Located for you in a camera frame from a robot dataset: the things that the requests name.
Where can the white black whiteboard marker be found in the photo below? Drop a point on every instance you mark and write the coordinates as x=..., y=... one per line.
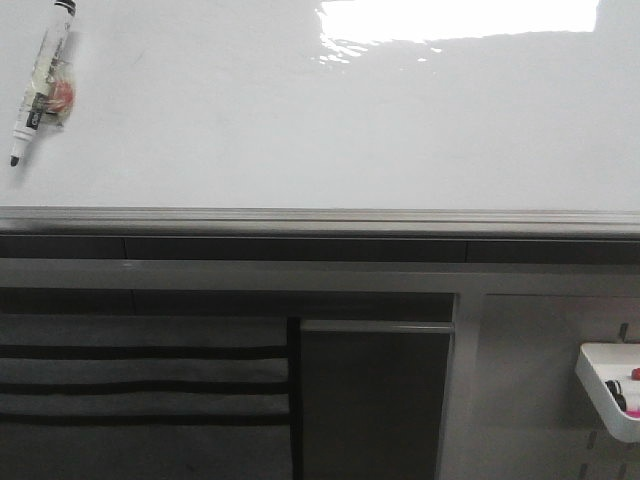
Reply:
x=36, y=99

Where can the dark grey cabinet door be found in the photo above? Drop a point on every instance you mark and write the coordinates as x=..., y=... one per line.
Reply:
x=372, y=401

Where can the white pegboard panel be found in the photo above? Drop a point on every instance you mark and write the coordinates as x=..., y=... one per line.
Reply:
x=531, y=417

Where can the grey panel with black stripes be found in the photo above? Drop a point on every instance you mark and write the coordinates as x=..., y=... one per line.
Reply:
x=96, y=397

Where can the white plastic marker tray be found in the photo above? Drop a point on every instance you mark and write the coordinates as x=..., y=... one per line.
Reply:
x=599, y=362

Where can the black marker in tray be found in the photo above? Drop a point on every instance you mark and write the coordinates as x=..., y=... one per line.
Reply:
x=615, y=388

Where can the white whiteboard with aluminium frame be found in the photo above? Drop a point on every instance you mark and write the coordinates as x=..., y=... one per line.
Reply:
x=488, y=118

